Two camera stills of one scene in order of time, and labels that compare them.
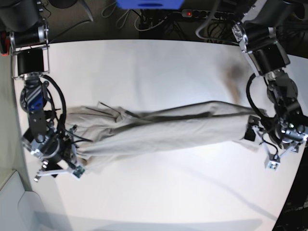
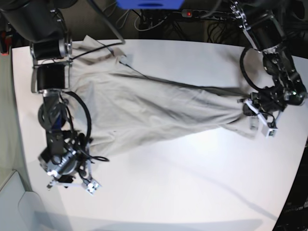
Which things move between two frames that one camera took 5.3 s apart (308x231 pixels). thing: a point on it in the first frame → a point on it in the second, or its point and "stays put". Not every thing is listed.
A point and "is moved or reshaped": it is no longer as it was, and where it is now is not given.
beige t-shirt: (101, 129) is moved or reshaped
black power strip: (208, 14) stays put
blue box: (151, 4) stays put
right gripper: (285, 133) → (285, 91)
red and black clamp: (5, 43) stays put
